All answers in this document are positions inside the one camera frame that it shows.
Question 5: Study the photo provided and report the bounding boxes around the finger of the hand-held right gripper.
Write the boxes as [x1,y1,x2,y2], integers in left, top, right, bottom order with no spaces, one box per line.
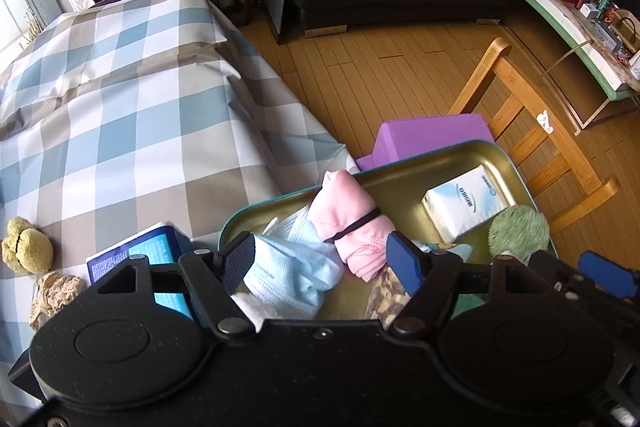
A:
[527,249,640,333]

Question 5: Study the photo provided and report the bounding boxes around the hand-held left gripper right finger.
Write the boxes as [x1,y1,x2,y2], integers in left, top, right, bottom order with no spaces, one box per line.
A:
[385,231,548,341]

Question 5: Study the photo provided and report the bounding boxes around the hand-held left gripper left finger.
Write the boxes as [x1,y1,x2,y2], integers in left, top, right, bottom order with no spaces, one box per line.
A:
[85,231,258,341]

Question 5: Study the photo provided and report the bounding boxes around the blue sachet of dried pieces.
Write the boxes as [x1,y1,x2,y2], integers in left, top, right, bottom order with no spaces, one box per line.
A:
[365,242,474,321]

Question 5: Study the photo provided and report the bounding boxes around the white plush cloth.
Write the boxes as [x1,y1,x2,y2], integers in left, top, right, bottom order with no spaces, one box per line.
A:
[231,291,269,331]

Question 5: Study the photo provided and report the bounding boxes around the blue face mask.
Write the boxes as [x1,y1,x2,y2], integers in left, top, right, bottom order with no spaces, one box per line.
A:
[244,206,346,321]

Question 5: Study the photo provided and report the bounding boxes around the gold metal tray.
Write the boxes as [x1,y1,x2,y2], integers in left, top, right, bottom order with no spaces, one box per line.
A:
[218,139,560,323]

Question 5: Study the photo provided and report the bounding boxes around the small white tissue pack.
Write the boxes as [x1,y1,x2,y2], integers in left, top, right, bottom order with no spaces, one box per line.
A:
[421,166,511,244]

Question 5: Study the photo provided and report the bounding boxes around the pink cloth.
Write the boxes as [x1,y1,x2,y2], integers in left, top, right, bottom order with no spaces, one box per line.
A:
[307,170,394,282]

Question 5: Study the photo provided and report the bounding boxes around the green fuzzy ball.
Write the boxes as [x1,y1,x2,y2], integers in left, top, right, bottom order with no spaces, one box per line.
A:
[487,205,551,266]

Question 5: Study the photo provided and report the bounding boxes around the green cloth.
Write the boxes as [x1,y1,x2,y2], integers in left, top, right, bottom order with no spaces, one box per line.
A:
[451,293,495,321]

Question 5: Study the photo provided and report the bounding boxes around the large blue tissue pack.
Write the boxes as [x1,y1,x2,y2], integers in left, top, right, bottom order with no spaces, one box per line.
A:
[86,222,197,324]

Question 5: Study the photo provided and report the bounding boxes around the purple foam block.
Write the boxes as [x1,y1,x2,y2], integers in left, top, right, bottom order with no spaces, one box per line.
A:
[356,112,497,172]

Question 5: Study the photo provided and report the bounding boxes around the wooden chair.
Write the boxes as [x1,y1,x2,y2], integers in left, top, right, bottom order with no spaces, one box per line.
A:
[447,37,621,238]

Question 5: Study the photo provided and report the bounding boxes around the blue and brown checked blanket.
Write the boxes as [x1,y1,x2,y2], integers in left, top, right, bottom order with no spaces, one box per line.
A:
[0,0,361,368]

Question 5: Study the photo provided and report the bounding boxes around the beige loofah piece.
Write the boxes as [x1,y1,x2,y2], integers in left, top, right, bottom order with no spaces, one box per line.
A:
[29,272,85,332]

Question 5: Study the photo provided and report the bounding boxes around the yellow loofah sponge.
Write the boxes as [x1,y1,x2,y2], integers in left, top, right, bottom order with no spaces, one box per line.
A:
[1,216,55,274]

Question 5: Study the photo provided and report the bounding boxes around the green-edged coffee table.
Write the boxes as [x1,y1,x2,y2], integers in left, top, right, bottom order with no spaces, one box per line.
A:
[520,0,640,131]

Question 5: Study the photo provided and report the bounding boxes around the checked pillow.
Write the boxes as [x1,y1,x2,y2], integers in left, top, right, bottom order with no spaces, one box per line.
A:
[0,0,229,128]

